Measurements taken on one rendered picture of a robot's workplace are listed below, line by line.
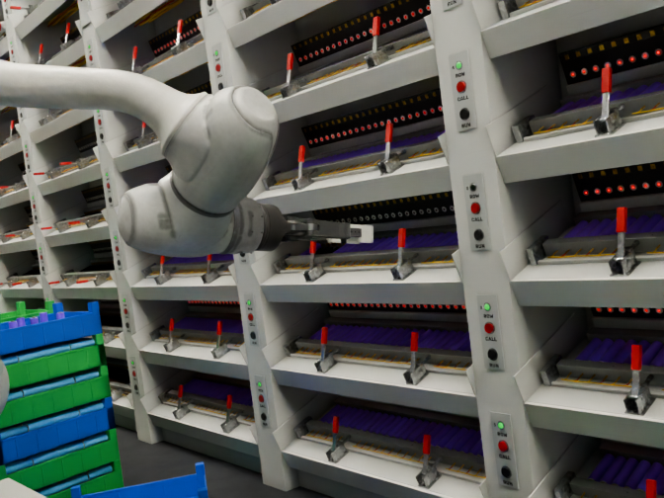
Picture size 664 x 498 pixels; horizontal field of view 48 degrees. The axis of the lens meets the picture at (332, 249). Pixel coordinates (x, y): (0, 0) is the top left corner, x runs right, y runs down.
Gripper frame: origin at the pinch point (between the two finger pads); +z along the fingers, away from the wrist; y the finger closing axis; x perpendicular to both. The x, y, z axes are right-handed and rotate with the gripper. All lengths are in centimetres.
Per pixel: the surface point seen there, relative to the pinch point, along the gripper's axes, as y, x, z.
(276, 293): -39.4, -10.5, 11.5
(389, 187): 0.8, 8.9, 8.4
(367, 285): -7.8, -8.7, 10.7
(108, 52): -115, 61, 1
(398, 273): 1.1, -6.6, 10.5
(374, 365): -13.3, -24.6, 17.8
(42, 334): -80, -20, -26
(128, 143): -113, 34, 8
